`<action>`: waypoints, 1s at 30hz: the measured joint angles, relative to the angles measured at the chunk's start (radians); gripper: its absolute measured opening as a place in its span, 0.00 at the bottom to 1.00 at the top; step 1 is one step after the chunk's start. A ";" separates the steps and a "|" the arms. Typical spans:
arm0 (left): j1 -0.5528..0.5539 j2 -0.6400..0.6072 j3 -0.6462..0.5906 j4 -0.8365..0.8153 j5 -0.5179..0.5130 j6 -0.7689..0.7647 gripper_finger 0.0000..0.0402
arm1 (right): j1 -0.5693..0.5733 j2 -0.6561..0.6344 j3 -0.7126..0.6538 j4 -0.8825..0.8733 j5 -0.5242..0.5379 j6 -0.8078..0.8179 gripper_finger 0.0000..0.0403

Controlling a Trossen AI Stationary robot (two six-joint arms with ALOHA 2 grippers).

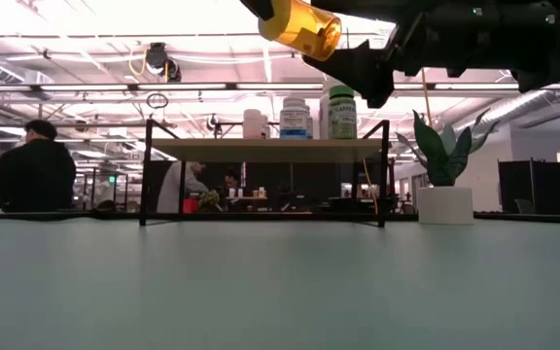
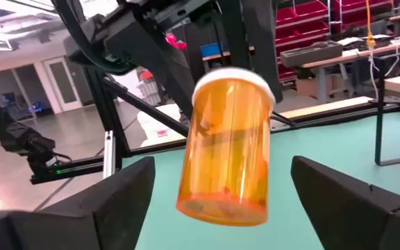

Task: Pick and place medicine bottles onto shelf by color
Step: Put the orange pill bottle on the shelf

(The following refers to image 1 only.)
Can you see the red container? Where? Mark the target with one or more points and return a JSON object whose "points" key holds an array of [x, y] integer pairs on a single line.
{"points": [[190, 206]]}

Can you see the wooden shelf black frame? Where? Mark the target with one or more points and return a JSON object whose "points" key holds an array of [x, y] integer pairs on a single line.
{"points": [[212, 150]]}

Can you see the white plant pot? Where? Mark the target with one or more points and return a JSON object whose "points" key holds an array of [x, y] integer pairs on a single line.
{"points": [[445, 206]]}

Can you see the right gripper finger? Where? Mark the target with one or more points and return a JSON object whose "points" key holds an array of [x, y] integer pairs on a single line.
{"points": [[367, 68], [358, 10]]}

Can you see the translucent white bottle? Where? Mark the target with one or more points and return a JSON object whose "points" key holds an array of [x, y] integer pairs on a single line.
{"points": [[252, 126]]}

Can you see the green bottle green cap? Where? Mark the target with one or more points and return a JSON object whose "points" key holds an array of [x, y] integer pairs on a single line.
{"points": [[343, 116]]}

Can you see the person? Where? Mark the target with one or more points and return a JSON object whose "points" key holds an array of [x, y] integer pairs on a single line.
{"points": [[32, 175], [231, 181], [173, 189]]}

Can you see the black room partition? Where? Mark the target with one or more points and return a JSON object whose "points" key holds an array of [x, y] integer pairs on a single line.
{"points": [[552, 187]]}

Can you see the green artificial plant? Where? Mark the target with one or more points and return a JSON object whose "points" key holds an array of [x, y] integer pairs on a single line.
{"points": [[435, 155]]}

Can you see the small green bush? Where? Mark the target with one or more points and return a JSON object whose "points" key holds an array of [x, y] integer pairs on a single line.
{"points": [[209, 199]]}

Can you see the long ceiling light strip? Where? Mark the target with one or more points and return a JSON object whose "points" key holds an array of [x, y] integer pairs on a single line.
{"points": [[90, 87]]}

